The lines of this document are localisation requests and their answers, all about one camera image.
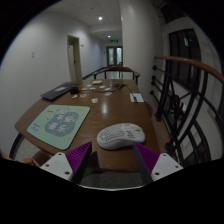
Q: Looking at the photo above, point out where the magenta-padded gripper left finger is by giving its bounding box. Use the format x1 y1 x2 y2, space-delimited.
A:
39 141 93 185

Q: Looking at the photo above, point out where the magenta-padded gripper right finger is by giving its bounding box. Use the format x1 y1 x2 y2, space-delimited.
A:
132 141 185 186

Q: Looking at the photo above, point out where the white perforated computer mouse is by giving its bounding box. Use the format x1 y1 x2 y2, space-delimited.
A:
96 122 147 151

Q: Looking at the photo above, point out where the mint green printed mouse pad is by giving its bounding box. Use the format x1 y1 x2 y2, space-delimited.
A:
26 104 91 151

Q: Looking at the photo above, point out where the white notepad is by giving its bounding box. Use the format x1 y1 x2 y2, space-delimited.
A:
129 92 145 103

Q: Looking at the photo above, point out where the black closed laptop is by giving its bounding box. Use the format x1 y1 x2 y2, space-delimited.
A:
40 82 81 101

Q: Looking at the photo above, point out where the black railing with wooden handrail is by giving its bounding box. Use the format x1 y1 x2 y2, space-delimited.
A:
149 54 224 168

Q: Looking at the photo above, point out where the open side doorway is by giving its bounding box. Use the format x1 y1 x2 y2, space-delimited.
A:
66 35 83 84

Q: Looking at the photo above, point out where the wooden armchair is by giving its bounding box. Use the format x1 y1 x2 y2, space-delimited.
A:
92 65 142 86

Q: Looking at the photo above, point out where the dark window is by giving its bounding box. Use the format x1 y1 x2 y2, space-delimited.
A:
168 29 203 91

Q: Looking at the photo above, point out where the glass double door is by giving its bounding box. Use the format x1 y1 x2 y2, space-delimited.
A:
106 45 124 67

